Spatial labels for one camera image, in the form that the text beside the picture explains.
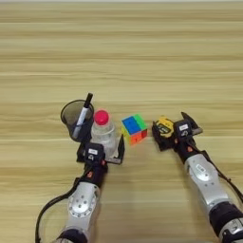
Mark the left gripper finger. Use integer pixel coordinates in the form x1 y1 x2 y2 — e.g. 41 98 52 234
76 126 89 158
116 133 126 161

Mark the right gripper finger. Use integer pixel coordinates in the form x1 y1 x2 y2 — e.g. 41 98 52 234
151 121 175 153
180 111 200 131

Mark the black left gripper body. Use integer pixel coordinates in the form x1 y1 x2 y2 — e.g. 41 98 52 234
76 152 125 188

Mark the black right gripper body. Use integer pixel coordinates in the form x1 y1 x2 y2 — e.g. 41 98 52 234
159 125 204 164

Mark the yellow black tape measure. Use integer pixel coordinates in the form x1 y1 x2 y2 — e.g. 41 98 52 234
151 115 176 144

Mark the clear bottle with red cap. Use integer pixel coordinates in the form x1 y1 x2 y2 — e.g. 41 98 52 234
90 109 120 159

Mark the colourful puzzle cube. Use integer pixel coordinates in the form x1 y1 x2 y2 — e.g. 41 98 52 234
121 113 149 147

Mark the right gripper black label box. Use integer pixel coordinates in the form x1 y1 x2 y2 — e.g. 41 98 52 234
173 119 194 140

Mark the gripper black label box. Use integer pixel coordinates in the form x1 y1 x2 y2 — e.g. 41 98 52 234
83 142 106 164
173 119 194 140

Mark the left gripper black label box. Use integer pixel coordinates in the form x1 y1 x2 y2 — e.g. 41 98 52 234
83 142 106 164

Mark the white marker with black cap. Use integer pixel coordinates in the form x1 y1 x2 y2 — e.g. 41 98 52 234
71 92 94 140

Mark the black mesh pen cup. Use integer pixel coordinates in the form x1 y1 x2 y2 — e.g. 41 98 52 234
60 99 96 144

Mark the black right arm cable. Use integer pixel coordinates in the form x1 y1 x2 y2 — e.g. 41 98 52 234
201 151 243 204

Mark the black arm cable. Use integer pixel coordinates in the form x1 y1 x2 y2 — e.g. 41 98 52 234
201 151 243 204
34 170 93 243

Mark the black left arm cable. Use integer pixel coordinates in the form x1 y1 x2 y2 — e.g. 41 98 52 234
34 170 93 243

